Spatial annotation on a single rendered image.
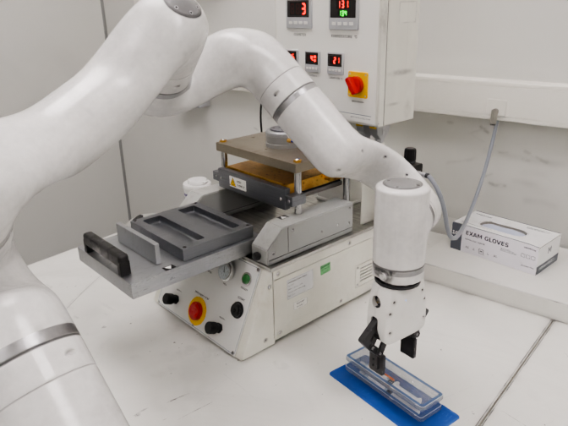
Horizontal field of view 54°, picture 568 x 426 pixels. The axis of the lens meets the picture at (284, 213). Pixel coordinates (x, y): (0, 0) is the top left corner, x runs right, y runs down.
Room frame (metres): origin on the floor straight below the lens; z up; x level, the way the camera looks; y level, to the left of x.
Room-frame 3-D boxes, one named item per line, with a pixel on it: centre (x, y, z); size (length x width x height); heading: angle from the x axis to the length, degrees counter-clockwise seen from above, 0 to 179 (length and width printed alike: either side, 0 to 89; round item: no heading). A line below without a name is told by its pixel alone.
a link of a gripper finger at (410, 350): (0.85, -0.22, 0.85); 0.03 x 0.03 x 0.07; 36
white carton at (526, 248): (1.30, -0.56, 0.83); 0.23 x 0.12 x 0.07; 42
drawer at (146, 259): (1.03, 0.23, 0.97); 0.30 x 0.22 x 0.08; 132
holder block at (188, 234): (1.06, 0.19, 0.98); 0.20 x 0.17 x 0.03; 42
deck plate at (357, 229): (1.25, -0.03, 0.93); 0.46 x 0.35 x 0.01; 132
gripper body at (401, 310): (0.82, -0.18, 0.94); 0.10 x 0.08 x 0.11; 126
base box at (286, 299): (1.21, -0.01, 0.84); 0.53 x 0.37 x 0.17; 132
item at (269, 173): (1.22, -0.01, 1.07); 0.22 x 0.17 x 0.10; 42
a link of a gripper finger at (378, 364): (0.79, -0.14, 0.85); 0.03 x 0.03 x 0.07; 36
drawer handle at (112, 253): (0.94, 0.33, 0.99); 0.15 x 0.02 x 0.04; 42
